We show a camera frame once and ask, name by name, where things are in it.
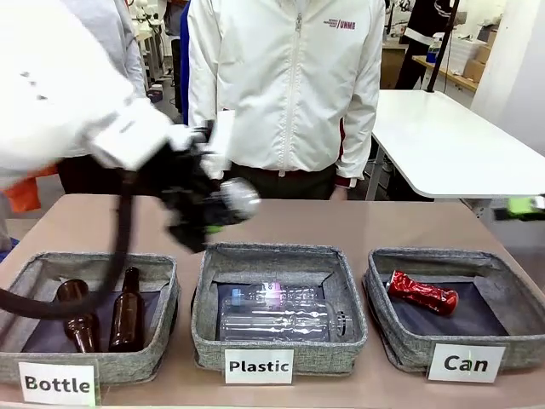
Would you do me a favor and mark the orange cloth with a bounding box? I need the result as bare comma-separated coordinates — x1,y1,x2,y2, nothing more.
3,164,60,214

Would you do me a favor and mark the grey basket with Can label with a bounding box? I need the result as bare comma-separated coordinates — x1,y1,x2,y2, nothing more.
362,248,545,376

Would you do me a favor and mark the red crushed can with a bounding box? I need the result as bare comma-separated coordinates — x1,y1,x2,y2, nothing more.
386,270,460,315

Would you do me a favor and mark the black crushed can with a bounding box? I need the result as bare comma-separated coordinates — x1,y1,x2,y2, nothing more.
204,177,262,228

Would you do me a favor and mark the white Can label card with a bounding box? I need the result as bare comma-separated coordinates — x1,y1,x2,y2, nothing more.
427,343,507,383

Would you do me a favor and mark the person in white jacket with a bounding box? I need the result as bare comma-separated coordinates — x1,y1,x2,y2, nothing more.
186,0,387,201

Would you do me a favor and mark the person with blue sleeve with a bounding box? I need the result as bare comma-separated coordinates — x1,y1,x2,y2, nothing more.
177,3,192,125

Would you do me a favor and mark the black cable hose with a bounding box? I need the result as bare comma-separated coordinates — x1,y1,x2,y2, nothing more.
0,168,144,321

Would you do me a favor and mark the grey basket with Bottle label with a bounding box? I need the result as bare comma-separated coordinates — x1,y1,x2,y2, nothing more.
0,251,181,387

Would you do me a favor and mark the white Bottle label card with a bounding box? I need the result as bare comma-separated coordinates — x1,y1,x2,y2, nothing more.
16,360,101,408

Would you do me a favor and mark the small clear plastic bottle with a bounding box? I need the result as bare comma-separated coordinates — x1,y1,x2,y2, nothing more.
227,280,319,311

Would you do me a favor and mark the person's left forearm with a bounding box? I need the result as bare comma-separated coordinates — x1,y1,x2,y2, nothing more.
335,76,387,188

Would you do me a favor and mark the person in black clothes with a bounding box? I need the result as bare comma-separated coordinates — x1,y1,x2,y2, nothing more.
399,0,453,90

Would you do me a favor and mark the black tripod pole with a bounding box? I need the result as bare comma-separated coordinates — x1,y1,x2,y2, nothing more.
425,0,462,94

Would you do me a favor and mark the wooden workbench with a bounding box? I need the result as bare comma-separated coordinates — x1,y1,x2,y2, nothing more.
415,55,479,93

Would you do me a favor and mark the large clear plastic bottle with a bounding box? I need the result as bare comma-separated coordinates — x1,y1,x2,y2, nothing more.
216,302,349,343

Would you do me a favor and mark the cardboard box stack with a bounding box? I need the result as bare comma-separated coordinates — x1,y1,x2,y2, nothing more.
462,23,498,83

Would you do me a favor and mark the person's right forearm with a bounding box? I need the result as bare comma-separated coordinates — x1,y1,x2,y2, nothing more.
186,50,233,133

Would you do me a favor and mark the white Plastic label card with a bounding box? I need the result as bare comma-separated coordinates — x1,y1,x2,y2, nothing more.
224,349,295,386

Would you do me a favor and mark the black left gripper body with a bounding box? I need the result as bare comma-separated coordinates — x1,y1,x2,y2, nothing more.
156,143,233,239

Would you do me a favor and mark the brown glass bottle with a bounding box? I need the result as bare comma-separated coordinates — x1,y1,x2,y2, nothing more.
108,267,146,353
57,279,101,354

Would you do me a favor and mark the white table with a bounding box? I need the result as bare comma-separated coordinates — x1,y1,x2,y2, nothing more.
364,89,545,202

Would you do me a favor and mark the grey basket with Plastic label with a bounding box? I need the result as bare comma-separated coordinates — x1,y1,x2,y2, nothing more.
190,242,370,378

